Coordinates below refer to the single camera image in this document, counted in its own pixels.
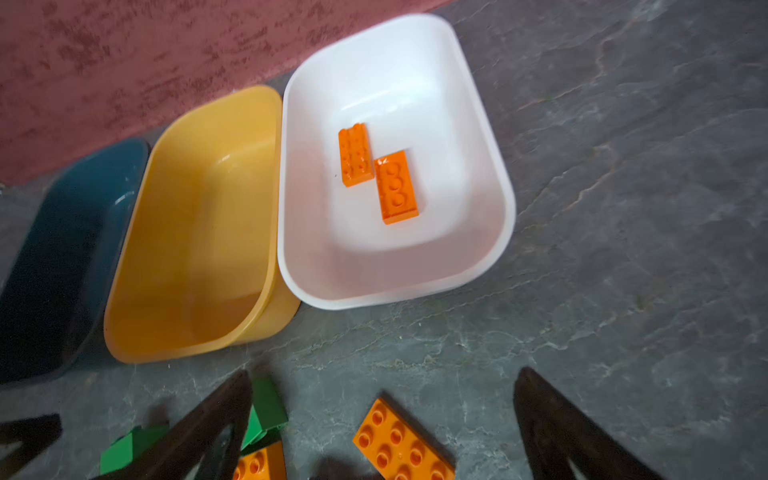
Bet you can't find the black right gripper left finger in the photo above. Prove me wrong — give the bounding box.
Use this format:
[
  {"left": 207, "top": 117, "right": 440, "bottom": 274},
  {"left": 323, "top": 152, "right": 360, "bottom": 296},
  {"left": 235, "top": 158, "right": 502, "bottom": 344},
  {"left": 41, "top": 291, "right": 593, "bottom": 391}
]
[{"left": 102, "top": 370, "right": 252, "bottom": 479}]

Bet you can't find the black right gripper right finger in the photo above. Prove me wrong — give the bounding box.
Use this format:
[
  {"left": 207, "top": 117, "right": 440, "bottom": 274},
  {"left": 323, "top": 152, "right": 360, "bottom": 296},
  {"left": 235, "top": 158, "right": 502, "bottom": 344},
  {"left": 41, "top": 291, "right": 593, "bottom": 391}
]
[{"left": 514, "top": 367, "right": 661, "bottom": 479}]

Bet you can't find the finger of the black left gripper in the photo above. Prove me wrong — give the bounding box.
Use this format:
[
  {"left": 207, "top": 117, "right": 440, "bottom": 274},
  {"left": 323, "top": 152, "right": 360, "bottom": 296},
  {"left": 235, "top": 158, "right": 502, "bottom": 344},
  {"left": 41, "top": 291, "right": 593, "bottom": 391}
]
[{"left": 1, "top": 414, "right": 63, "bottom": 479}]

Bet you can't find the orange lego brick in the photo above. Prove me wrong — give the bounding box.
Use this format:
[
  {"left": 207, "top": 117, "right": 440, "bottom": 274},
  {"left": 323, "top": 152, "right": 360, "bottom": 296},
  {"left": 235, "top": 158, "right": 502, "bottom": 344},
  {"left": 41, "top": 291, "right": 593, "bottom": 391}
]
[
  {"left": 353, "top": 397, "right": 455, "bottom": 480},
  {"left": 374, "top": 150, "right": 419, "bottom": 225},
  {"left": 338, "top": 123, "right": 374, "bottom": 187},
  {"left": 232, "top": 441, "right": 287, "bottom": 480}
]

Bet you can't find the green lego brick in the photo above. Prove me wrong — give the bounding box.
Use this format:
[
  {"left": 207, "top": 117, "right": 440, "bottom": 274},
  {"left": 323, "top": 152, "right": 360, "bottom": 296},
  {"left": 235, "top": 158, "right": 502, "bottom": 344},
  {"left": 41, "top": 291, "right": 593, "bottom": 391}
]
[
  {"left": 100, "top": 424, "right": 169, "bottom": 475},
  {"left": 241, "top": 377, "right": 288, "bottom": 450}
]

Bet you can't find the teal plastic bin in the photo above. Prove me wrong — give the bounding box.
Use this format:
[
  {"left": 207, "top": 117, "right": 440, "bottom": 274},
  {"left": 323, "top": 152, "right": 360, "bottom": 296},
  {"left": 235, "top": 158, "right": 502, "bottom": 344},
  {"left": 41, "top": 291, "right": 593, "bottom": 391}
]
[{"left": 1, "top": 138, "right": 150, "bottom": 387}]

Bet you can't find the yellow plastic bin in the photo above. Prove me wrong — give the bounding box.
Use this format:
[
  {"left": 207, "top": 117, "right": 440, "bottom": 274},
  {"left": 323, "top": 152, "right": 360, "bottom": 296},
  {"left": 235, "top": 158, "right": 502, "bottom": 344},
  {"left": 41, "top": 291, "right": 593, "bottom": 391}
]
[{"left": 103, "top": 85, "right": 299, "bottom": 364}]

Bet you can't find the white plastic bin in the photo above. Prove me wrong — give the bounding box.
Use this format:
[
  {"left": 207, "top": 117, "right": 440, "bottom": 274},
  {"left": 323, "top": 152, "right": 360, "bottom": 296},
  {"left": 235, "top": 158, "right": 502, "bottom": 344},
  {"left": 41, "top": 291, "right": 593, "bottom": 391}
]
[{"left": 278, "top": 14, "right": 516, "bottom": 310}]

